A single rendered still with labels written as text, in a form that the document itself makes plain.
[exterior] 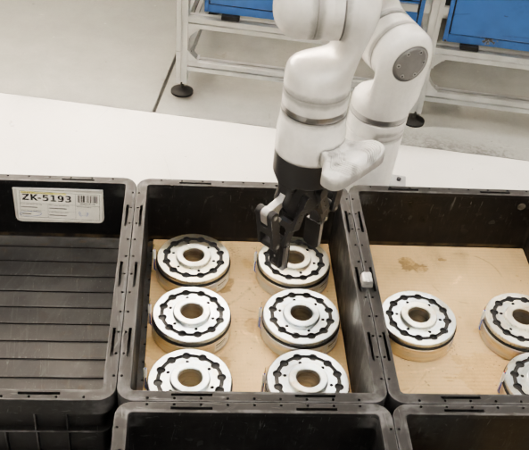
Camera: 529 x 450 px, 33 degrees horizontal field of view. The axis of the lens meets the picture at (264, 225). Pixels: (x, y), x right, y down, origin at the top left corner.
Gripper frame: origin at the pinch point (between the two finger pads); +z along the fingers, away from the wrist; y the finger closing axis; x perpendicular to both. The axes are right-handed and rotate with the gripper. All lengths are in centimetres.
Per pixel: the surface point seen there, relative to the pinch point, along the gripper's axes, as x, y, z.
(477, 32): -73, -185, 63
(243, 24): -134, -139, 69
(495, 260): 10.7, -36.0, 17.2
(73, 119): -76, -25, 30
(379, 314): 10.4, -4.6, 7.2
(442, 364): 16.8, -12.5, 17.2
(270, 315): -2.9, -0.4, 14.3
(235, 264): -15.1, -6.7, 17.2
